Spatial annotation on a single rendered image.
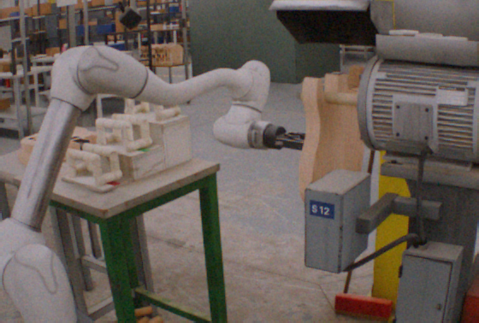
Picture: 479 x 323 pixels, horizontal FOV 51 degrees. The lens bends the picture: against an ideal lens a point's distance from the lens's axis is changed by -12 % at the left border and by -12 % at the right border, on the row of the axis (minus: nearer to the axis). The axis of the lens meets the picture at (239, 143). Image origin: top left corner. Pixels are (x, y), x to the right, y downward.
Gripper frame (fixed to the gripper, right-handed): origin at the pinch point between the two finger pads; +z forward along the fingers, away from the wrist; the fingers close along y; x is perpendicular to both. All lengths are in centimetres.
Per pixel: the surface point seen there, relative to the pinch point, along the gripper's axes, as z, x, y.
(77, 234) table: -157, -73, -18
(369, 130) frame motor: 22.3, 10.1, 20.1
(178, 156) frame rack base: -64, -13, -4
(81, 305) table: -104, -82, 24
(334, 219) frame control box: 25.0, -5.6, 42.7
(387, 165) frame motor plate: 28.0, 1.9, 19.7
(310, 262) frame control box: 19.0, -17.9, 42.0
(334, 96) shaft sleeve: 7.2, 16.0, 10.3
